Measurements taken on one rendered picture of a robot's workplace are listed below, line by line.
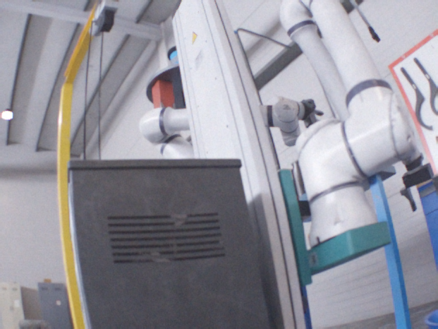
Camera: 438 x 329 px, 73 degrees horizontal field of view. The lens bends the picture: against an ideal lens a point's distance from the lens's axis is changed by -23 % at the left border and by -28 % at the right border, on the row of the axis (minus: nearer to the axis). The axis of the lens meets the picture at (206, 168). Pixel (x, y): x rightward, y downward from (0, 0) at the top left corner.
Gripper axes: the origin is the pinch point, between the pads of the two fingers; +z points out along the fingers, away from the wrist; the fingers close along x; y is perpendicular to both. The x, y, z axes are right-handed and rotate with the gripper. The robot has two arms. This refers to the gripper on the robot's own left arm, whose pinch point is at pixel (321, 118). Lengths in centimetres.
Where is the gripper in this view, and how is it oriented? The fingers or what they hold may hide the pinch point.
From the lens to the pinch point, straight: 183.2
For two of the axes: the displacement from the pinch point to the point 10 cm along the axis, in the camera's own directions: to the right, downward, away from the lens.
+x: 1.7, 9.1, -3.8
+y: -5.1, 4.1, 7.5
